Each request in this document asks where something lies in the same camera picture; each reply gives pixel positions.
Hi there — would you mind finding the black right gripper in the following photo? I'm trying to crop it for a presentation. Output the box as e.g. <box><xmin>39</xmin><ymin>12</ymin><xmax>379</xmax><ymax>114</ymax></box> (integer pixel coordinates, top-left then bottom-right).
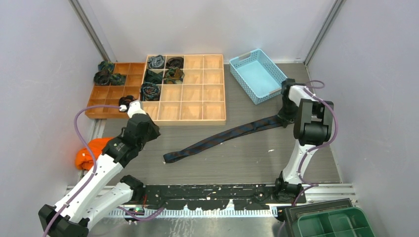
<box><xmin>277</xmin><ymin>98</ymin><xmax>297</xmax><ymax>128</ymax></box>

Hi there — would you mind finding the navy brown striped tie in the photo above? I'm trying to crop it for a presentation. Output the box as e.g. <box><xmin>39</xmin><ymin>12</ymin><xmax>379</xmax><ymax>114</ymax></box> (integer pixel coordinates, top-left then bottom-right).
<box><xmin>163</xmin><ymin>115</ymin><xmax>294</xmax><ymax>163</ymax></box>

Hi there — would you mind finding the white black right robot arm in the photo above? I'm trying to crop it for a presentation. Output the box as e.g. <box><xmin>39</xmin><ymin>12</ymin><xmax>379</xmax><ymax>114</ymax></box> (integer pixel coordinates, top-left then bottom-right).
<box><xmin>274</xmin><ymin>79</ymin><xmax>335</xmax><ymax>203</ymax></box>

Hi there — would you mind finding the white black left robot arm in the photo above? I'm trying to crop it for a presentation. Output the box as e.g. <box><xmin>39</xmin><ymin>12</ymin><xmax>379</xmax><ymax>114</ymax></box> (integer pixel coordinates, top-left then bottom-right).
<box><xmin>39</xmin><ymin>110</ymin><xmax>160</xmax><ymax>237</ymax></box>

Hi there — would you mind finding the black rolled tie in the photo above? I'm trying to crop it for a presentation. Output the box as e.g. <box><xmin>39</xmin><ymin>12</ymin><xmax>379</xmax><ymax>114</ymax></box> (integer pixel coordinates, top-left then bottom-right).
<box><xmin>119</xmin><ymin>95</ymin><xmax>136</xmax><ymax>107</ymax></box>

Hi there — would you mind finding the blue paisley rolled tie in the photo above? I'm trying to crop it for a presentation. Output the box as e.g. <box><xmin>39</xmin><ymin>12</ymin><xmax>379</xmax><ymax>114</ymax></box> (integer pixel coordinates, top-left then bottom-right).
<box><xmin>140</xmin><ymin>82</ymin><xmax>161</xmax><ymax>101</ymax></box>

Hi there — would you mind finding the light blue plastic basket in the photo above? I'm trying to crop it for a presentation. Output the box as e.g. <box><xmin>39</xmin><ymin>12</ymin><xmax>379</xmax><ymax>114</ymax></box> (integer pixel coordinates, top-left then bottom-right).
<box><xmin>229</xmin><ymin>49</ymin><xmax>287</xmax><ymax>105</ymax></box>

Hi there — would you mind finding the dark orange wooden compartment tray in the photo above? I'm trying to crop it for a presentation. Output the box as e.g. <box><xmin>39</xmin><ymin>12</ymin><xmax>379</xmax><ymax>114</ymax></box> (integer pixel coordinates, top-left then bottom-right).
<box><xmin>85</xmin><ymin>62</ymin><xmax>145</xmax><ymax>119</ymax></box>

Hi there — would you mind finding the dark green rolled tie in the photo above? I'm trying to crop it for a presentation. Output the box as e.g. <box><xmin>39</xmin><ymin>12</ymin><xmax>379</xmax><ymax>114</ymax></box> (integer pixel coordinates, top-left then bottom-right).
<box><xmin>144</xmin><ymin>69</ymin><xmax>164</xmax><ymax>84</ymax></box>

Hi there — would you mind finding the green dotted rolled tie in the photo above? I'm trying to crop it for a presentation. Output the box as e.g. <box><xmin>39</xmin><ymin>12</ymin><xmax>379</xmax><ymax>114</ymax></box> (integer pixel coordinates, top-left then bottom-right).
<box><xmin>109</xmin><ymin>73</ymin><xmax>126</xmax><ymax>86</ymax></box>

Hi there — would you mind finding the green patterned rolled tie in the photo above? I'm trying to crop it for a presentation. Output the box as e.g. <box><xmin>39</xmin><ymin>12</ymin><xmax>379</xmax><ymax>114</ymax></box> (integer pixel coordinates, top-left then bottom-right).
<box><xmin>163</xmin><ymin>67</ymin><xmax>185</xmax><ymax>84</ymax></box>

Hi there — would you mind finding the dark striped rolled tie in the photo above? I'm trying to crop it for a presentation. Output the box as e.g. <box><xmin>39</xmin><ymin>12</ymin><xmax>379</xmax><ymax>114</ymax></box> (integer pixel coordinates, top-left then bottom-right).
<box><xmin>93</xmin><ymin>69</ymin><xmax>112</xmax><ymax>86</ymax></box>

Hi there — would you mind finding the orange cloth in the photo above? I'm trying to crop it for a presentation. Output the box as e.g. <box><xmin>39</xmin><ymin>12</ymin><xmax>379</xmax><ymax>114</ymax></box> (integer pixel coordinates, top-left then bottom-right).
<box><xmin>75</xmin><ymin>137</ymin><xmax>113</xmax><ymax>170</ymax></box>

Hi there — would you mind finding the light wooden compartment tray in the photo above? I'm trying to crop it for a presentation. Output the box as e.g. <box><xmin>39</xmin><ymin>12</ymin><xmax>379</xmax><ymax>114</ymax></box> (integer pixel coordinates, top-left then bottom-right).
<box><xmin>142</xmin><ymin>54</ymin><xmax>227</xmax><ymax>126</ymax></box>

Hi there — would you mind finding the grey blue rolled tie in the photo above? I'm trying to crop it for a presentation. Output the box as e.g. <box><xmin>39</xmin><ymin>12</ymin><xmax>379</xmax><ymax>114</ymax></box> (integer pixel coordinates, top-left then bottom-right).
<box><xmin>147</xmin><ymin>55</ymin><xmax>166</xmax><ymax>69</ymax></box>

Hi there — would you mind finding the teal patterned rolled tie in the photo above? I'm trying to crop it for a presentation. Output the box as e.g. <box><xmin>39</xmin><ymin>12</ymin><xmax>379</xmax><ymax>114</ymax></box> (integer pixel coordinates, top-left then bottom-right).
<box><xmin>97</xmin><ymin>61</ymin><xmax>115</xmax><ymax>74</ymax></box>

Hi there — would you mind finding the dark brown rolled tie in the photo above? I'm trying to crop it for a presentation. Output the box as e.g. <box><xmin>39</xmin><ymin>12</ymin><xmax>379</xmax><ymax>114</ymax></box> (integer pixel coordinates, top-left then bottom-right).
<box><xmin>166</xmin><ymin>56</ymin><xmax>184</xmax><ymax>69</ymax></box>

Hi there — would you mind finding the green plastic bin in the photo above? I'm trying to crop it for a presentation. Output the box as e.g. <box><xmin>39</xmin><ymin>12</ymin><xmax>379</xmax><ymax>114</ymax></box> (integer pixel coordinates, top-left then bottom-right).
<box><xmin>292</xmin><ymin>207</ymin><xmax>375</xmax><ymax>237</ymax></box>

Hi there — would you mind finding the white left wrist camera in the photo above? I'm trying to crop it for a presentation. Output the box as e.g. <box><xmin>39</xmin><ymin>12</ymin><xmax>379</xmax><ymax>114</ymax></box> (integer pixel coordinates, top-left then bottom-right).
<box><xmin>119</xmin><ymin>100</ymin><xmax>147</xmax><ymax>119</ymax></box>

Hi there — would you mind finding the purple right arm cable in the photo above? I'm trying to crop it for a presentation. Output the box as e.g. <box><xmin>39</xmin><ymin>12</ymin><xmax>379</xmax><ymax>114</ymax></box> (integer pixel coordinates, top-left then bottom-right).
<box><xmin>294</xmin><ymin>80</ymin><xmax>339</xmax><ymax>207</ymax></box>

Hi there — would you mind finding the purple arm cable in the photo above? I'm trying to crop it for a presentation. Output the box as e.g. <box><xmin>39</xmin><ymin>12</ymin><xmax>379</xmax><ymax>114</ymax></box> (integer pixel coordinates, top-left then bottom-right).
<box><xmin>294</xmin><ymin>80</ymin><xmax>339</xmax><ymax>207</ymax></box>
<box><xmin>42</xmin><ymin>105</ymin><xmax>122</xmax><ymax>237</ymax></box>

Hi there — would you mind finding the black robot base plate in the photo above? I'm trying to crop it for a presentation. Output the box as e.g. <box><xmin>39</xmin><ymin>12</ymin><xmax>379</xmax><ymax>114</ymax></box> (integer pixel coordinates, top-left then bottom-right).
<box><xmin>127</xmin><ymin>184</ymin><xmax>305</xmax><ymax>211</ymax></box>

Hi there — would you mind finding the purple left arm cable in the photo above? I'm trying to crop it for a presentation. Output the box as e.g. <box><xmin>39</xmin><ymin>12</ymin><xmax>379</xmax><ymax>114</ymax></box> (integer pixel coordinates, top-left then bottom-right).
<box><xmin>42</xmin><ymin>105</ymin><xmax>122</xmax><ymax>237</ymax></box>

